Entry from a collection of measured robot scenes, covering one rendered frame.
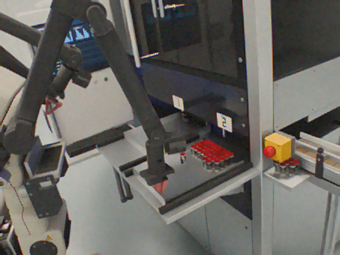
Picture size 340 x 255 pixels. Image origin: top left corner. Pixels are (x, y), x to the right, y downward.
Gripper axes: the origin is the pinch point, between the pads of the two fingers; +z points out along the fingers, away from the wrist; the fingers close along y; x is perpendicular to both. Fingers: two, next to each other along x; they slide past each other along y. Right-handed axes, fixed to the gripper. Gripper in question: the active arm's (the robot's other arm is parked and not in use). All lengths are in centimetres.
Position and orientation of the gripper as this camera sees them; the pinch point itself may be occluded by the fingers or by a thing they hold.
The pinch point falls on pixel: (158, 193)
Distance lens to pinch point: 106.9
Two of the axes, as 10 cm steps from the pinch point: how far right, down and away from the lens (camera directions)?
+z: 0.7, 9.2, 3.8
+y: 8.6, -2.5, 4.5
